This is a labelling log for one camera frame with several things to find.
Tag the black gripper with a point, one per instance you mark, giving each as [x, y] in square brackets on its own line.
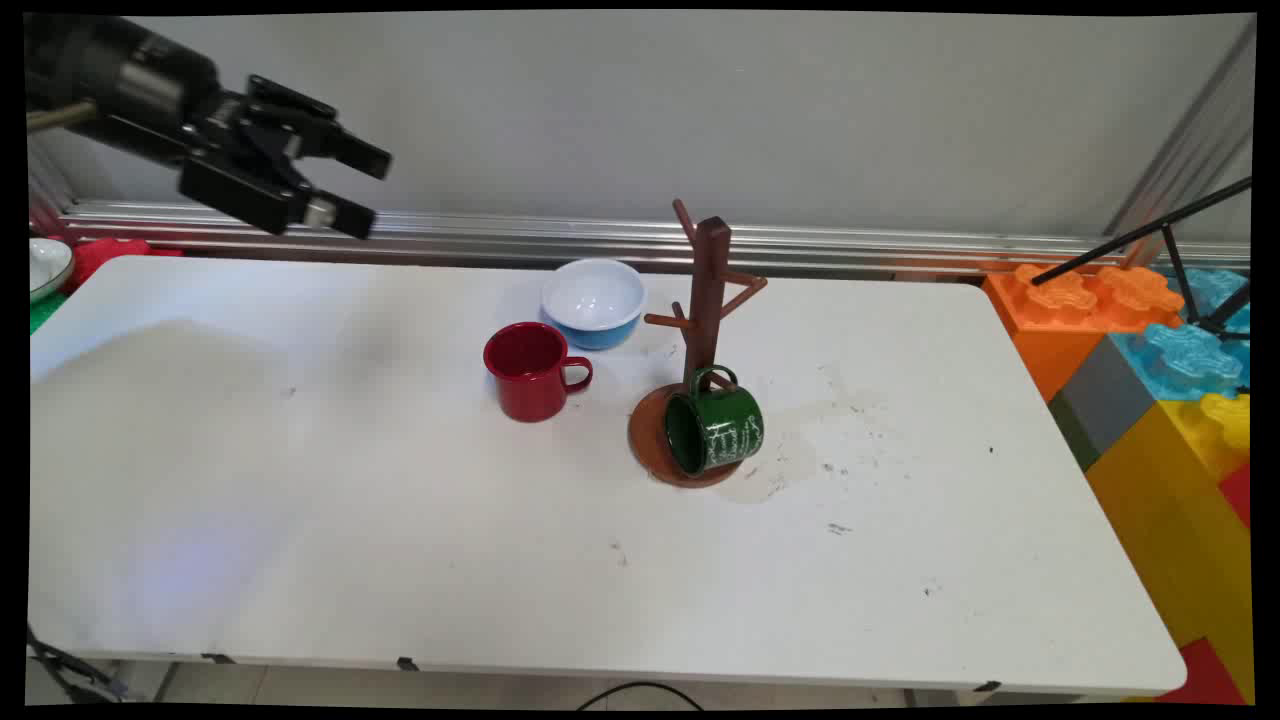
[150, 90]

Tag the green enamel mug white print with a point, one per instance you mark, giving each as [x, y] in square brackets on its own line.
[720, 430]

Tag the green mat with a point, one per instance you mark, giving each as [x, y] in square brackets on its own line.
[42, 312]

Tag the red enamel mug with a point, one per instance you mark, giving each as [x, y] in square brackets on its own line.
[530, 375]

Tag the blue bowl white inside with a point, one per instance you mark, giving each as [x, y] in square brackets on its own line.
[595, 300]

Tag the brown wooden mug tree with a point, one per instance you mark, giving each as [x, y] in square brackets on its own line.
[708, 300]

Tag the orange giant building block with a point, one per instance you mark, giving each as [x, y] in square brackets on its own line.
[1060, 320]

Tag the grey giant building block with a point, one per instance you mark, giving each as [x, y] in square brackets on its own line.
[1105, 400]

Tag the black tripod stand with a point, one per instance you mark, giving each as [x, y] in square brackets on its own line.
[1140, 233]

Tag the light blue giant building block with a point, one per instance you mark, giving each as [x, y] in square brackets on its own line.
[1215, 290]
[1185, 362]

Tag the yellow giant building block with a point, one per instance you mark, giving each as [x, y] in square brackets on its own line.
[1170, 520]

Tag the red giant building block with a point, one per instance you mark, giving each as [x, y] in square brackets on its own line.
[1205, 675]

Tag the aluminium frame rail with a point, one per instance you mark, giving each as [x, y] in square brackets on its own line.
[700, 238]

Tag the aluminium frame post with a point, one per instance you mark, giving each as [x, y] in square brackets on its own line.
[1190, 140]

